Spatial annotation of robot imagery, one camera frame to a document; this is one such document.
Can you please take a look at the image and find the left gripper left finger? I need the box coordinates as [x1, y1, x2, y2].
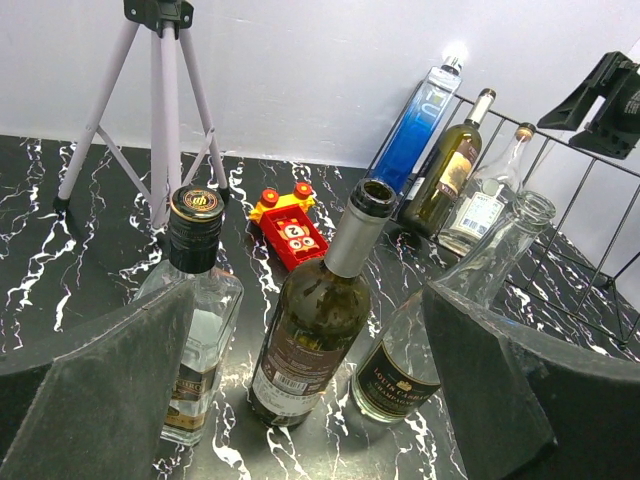
[1, 280, 194, 479]

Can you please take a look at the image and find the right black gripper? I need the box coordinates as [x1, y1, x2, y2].
[537, 51, 639, 160]

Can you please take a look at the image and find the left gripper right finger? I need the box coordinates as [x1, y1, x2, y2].
[423, 282, 639, 479]

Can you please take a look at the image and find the clear bottle with blue label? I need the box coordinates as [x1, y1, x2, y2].
[437, 122, 536, 256]

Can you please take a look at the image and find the tall clear bottle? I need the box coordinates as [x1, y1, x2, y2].
[349, 190, 556, 424]

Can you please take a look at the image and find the green wine bottle silver neck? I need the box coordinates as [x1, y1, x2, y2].
[397, 88, 496, 237]

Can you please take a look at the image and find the small clear black-cap bottle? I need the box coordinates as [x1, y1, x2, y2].
[135, 186, 244, 446]

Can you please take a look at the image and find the dark green wine bottle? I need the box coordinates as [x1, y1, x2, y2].
[249, 178, 396, 427]

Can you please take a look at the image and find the blue glass bottle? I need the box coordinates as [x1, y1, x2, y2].
[369, 55, 465, 194]

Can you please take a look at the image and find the red yellow toy block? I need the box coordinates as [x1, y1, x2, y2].
[249, 182, 328, 271]

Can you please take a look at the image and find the purple music stand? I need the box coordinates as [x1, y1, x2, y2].
[53, 1, 230, 228]

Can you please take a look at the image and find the black wire wine rack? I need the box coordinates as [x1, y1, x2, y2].
[367, 79, 640, 351]

